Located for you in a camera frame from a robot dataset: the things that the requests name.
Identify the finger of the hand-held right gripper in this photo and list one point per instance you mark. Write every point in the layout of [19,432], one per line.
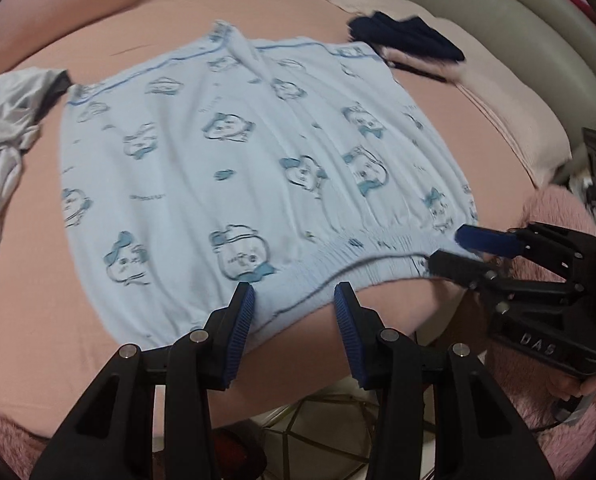
[483,240]
[458,265]

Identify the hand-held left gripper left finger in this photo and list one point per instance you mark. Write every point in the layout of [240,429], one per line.
[237,335]

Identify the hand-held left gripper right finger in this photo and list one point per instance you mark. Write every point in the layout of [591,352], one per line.
[348,340]

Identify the light blue printed pants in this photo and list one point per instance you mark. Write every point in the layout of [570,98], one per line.
[227,185]

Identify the pink fuzzy robe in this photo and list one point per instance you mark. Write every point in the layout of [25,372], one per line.
[553,210]

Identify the round bed with pink sheet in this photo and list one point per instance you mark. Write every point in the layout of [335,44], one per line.
[478,125]

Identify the red and black slipper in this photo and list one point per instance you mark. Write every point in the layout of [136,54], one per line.
[237,455]

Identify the folded navy garment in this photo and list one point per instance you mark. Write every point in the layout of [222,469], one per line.
[408,35]

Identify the grey-green padded headboard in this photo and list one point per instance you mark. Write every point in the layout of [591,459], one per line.
[518,15]

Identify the white garment with dark trim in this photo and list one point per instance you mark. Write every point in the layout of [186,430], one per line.
[7,110]

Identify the rolled pink duvet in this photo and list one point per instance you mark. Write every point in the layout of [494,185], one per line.
[52,0]

